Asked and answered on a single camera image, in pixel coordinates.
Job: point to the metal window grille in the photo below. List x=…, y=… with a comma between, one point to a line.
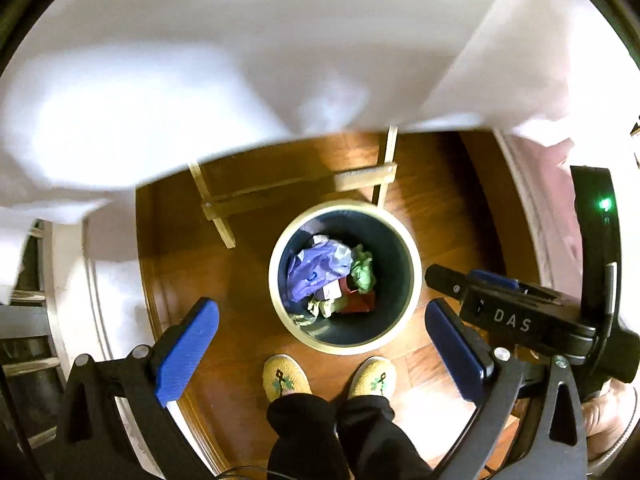
x=30, y=360

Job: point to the yellow wrapper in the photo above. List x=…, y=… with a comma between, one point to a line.
x=322, y=308

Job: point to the person's black trousers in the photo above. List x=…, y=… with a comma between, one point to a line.
x=320, y=435

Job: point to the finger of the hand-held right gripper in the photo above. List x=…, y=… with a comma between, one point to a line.
x=495, y=280
x=445, y=282

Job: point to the wooden table frame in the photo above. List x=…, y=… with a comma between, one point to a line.
x=360, y=177

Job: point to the pink bed sheet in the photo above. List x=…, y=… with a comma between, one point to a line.
x=545, y=170

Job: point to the green snack packet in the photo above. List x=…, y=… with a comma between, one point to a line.
x=362, y=270

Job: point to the cartoon printed tablecloth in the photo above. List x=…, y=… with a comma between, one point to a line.
x=250, y=60

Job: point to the yellow embroidered slipper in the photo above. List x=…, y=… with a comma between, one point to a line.
x=372, y=377
x=286, y=377

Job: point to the person's right hand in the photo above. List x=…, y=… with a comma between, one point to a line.
x=610, y=420

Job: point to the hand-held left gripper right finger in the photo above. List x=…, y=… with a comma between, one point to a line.
x=457, y=347

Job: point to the blue waste bin cream rim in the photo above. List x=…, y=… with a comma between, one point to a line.
x=390, y=280

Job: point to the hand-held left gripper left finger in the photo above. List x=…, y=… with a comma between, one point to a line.
x=187, y=345

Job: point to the red cardboard box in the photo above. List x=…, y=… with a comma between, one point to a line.
x=360, y=302

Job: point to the purple plastic bag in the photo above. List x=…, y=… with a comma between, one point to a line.
x=315, y=270

